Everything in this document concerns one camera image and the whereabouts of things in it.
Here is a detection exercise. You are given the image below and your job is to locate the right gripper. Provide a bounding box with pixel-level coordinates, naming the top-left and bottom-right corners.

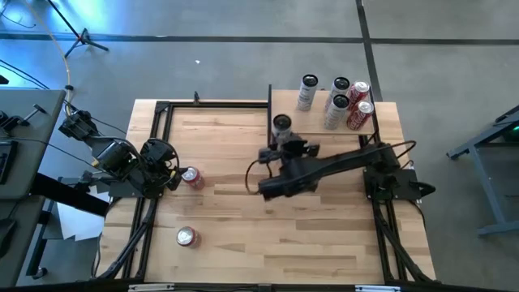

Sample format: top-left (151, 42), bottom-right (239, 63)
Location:
top-left (270, 132), bottom-right (321, 159)

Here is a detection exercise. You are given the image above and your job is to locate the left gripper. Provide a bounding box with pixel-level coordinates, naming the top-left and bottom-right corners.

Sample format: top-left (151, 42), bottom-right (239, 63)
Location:
top-left (140, 138), bottom-right (190, 191)

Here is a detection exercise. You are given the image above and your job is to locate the white Celsius Arctic Vibe can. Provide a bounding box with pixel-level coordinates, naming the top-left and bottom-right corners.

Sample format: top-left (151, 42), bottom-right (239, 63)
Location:
top-left (296, 73), bottom-right (320, 112)
top-left (271, 114), bottom-right (294, 141)

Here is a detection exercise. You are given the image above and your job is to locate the red Fanta strawberry can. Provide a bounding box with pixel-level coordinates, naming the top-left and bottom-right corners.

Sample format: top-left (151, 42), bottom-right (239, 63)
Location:
top-left (181, 165), bottom-right (206, 191)

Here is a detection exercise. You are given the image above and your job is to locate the Celsius Tropical Vibe can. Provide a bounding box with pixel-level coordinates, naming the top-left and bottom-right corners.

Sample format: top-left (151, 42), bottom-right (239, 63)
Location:
top-left (324, 94), bottom-right (351, 131)

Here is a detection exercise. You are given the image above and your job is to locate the white slim can black lid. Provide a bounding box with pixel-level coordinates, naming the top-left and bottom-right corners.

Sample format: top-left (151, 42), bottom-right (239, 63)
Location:
top-left (324, 76), bottom-right (351, 110)

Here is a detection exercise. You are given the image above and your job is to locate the red Coca-Cola can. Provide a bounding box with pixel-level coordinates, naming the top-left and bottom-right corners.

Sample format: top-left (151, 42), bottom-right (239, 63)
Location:
top-left (346, 80), bottom-right (371, 107)
top-left (346, 100), bottom-right (375, 131)

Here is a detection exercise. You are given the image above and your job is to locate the red soda can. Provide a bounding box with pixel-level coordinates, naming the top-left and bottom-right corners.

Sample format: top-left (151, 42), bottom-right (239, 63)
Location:
top-left (175, 225), bottom-right (203, 249)

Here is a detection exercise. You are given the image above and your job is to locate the white paper sheet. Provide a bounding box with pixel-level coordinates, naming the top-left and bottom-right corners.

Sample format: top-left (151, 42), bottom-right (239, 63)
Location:
top-left (56, 186), bottom-right (110, 243)

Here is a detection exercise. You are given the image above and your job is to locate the black desk beam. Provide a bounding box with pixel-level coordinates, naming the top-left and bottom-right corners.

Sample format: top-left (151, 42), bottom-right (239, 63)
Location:
top-left (30, 172), bottom-right (110, 218)

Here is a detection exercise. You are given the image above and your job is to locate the black desk leg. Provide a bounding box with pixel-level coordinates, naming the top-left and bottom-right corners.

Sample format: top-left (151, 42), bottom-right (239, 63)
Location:
top-left (26, 198), bottom-right (54, 281)

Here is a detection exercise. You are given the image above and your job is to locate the grey desk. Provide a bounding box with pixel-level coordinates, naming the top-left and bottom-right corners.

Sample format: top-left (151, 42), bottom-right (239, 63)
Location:
top-left (0, 88), bottom-right (67, 200)
top-left (0, 195), bottom-right (46, 289)

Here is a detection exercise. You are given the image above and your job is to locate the black tripod stand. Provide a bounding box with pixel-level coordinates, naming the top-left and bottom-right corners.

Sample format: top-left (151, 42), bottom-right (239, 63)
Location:
top-left (46, 0), bottom-right (110, 60)

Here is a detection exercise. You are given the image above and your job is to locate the black desk clamp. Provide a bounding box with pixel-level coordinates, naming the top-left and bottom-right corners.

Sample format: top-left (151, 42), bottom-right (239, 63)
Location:
top-left (0, 104), bottom-right (48, 133)

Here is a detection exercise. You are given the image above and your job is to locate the black keyboard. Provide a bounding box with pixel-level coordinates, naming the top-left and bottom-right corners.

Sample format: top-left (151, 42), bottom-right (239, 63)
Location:
top-left (0, 140), bottom-right (19, 186)

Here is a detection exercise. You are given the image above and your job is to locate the black computer mouse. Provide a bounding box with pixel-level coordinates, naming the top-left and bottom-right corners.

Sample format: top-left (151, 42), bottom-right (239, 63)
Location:
top-left (0, 218), bottom-right (18, 259)

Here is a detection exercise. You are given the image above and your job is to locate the black stand green light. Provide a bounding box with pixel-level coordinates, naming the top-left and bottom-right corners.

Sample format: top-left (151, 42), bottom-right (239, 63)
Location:
top-left (448, 104), bottom-right (519, 161)

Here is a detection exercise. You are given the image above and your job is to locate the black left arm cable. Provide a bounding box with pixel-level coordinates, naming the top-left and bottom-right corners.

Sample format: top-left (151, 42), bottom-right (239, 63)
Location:
top-left (141, 137), bottom-right (181, 175)

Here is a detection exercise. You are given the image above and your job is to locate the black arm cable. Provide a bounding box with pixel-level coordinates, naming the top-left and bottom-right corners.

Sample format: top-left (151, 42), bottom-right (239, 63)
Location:
top-left (245, 158), bottom-right (271, 195)
top-left (141, 137), bottom-right (181, 175)

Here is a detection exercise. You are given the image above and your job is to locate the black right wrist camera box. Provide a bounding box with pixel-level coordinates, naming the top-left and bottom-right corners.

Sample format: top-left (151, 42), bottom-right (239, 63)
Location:
top-left (258, 148), bottom-right (279, 164)

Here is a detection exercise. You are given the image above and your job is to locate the wooden shelf black frame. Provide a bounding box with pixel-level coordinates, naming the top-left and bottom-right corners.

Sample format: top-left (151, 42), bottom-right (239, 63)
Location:
top-left (267, 84), bottom-right (376, 150)

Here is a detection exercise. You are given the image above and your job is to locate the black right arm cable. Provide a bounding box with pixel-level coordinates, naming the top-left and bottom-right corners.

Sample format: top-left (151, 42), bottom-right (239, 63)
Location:
top-left (245, 158), bottom-right (271, 195)

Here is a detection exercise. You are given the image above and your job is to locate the black table frame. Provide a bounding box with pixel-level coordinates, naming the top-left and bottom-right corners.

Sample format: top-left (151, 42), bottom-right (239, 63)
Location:
top-left (92, 87), bottom-right (439, 292)

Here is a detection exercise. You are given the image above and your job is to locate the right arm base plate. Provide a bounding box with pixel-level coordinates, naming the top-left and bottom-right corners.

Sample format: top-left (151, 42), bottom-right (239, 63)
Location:
top-left (362, 168), bottom-right (437, 202)

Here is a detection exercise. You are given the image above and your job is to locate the yellow cable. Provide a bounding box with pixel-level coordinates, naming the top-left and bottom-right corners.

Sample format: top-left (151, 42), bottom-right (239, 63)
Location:
top-left (30, 0), bottom-right (82, 129)

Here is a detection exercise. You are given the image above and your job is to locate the black floor cable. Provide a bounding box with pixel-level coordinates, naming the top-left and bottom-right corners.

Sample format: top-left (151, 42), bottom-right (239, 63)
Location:
top-left (0, 58), bottom-right (52, 91)

